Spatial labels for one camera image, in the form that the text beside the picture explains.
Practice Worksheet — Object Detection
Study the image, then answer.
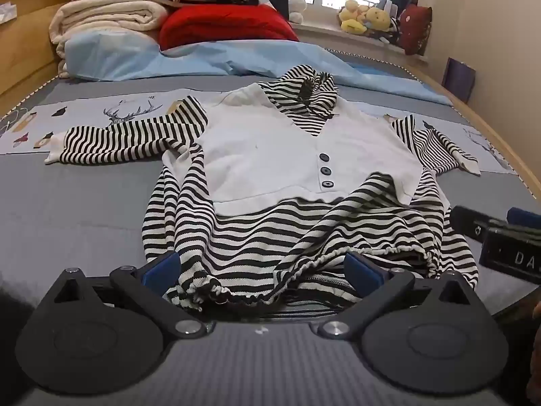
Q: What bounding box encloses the black white striped sweater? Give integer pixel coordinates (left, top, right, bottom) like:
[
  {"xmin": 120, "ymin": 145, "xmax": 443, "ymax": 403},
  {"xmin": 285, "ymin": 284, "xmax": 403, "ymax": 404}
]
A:
[{"xmin": 44, "ymin": 64, "xmax": 483, "ymax": 318}]

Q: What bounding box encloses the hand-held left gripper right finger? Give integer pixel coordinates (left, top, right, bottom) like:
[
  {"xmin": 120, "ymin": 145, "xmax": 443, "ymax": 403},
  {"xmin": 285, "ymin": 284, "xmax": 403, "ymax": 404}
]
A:
[{"xmin": 318, "ymin": 253, "xmax": 491, "ymax": 340}]

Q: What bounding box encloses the red pillow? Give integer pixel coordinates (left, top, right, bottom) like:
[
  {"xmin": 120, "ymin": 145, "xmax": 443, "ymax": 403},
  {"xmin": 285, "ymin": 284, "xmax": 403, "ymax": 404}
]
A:
[{"xmin": 158, "ymin": 3, "xmax": 299, "ymax": 51}]

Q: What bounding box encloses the windowsill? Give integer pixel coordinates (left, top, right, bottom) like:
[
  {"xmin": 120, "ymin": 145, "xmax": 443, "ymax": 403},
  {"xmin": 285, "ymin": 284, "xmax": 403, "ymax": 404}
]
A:
[{"xmin": 291, "ymin": 21, "xmax": 427, "ymax": 66}]

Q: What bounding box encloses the wooden bed side rail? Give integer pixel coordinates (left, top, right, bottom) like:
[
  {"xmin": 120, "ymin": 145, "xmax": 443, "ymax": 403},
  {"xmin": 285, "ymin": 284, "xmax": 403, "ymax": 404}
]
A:
[{"xmin": 406, "ymin": 61, "xmax": 541, "ymax": 204}]

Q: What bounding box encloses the white plush toy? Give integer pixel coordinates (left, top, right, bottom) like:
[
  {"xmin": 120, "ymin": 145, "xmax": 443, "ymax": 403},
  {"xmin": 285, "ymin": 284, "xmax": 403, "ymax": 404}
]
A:
[{"xmin": 287, "ymin": 0, "xmax": 307, "ymax": 24}]

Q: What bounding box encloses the cream folded blanket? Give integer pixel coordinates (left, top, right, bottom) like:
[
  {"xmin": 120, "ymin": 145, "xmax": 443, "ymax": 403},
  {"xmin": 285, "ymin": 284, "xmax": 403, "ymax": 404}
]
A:
[{"xmin": 48, "ymin": 0, "xmax": 170, "ymax": 79}]

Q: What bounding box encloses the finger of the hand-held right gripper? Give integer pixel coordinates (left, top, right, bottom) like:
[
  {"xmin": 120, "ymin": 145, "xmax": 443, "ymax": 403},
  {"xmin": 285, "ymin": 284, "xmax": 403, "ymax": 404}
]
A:
[
  {"xmin": 450, "ymin": 205, "xmax": 508, "ymax": 244},
  {"xmin": 507, "ymin": 207, "xmax": 541, "ymax": 231}
]

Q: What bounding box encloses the dark red cushion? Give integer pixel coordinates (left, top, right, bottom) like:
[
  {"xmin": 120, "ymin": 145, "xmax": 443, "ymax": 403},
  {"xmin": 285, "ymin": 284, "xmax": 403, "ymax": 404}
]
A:
[{"xmin": 399, "ymin": 4, "xmax": 432, "ymax": 55}]

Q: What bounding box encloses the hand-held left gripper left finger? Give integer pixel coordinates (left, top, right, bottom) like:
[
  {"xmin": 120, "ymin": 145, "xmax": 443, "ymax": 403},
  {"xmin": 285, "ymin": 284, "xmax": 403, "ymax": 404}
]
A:
[{"xmin": 54, "ymin": 251, "xmax": 206, "ymax": 340}]

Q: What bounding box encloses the wooden headboard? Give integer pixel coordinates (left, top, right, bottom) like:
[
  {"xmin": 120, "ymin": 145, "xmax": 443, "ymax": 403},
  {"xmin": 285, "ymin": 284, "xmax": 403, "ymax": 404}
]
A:
[{"xmin": 0, "ymin": 0, "xmax": 85, "ymax": 115}]

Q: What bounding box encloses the pale yellow plush toy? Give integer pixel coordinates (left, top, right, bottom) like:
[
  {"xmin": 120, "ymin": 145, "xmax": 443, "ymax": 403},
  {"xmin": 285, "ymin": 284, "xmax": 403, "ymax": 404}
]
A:
[{"xmin": 364, "ymin": 8, "xmax": 392, "ymax": 37}]

